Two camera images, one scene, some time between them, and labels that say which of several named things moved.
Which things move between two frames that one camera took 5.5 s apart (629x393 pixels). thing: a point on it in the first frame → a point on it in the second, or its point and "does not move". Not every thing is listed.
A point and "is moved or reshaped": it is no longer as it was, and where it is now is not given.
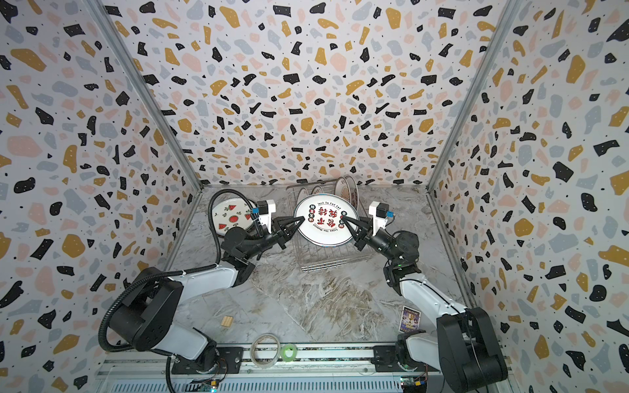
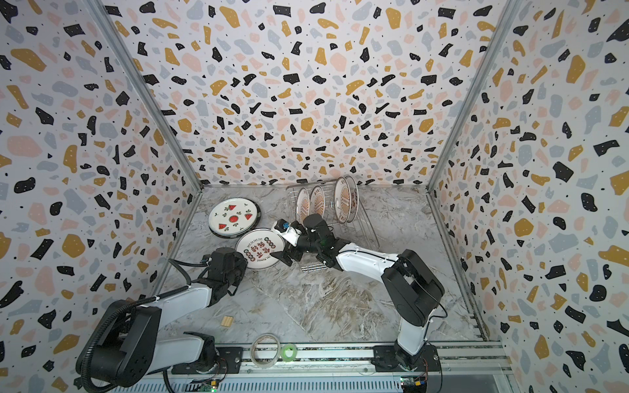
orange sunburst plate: [342, 190] does not move
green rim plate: [354, 191] does not move
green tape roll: [291, 346] does not move
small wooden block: [227, 321] does not move
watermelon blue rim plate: [232, 213] does not move
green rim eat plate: [323, 225] is moved or reshaped
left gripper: [282, 225] → [240, 261]
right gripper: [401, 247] → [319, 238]
